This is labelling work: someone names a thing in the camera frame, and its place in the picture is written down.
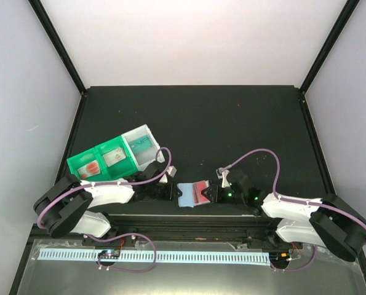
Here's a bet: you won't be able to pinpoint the red circle white card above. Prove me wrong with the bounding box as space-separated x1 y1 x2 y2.
193 180 209 207

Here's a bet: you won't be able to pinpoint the teal card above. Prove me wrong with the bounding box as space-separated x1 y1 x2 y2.
129 135 153 154

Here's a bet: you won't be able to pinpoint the pink card sleeve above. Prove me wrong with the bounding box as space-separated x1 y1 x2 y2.
103 147 127 167

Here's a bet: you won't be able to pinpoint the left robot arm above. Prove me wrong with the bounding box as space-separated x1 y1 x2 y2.
33 161 182 245

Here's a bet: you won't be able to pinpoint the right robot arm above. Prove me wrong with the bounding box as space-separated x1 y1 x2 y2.
199 170 366 262

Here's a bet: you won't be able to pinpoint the white translucent bin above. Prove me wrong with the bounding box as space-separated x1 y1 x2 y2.
121 124 165 171

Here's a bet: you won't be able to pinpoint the green plastic bin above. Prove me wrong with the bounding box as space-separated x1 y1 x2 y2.
67 136 138 181

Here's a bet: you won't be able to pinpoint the left circuit board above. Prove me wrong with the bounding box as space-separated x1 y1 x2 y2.
98 250 120 259

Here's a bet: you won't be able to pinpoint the circuit board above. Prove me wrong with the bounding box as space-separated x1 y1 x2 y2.
269 250 295 263
98 250 120 259

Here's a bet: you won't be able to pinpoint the right circuit board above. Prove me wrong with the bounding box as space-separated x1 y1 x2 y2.
269 250 295 263

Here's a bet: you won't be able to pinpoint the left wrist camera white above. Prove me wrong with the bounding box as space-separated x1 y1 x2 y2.
159 166 177 183

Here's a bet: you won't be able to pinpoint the black aluminium rail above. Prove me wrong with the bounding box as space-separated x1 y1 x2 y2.
111 215 273 242

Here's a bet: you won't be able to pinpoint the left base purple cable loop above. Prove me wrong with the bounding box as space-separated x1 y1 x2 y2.
87 232 159 273

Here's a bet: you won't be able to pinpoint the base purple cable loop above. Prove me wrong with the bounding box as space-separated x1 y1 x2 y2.
270 244 319 273
87 232 159 273

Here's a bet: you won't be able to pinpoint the white slotted cable duct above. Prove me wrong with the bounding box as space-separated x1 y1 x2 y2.
38 248 271 266

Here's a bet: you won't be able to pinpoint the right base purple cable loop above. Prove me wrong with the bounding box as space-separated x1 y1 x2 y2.
270 244 319 273

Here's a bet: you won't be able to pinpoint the left black frame post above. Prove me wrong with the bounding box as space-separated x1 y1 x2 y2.
28 0 86 95

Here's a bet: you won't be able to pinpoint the black frame post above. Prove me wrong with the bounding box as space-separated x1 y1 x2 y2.
300 0 360 95
28 0 86 95

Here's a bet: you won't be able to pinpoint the right black frame post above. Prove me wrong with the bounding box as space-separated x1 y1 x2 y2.
300 0 360 95

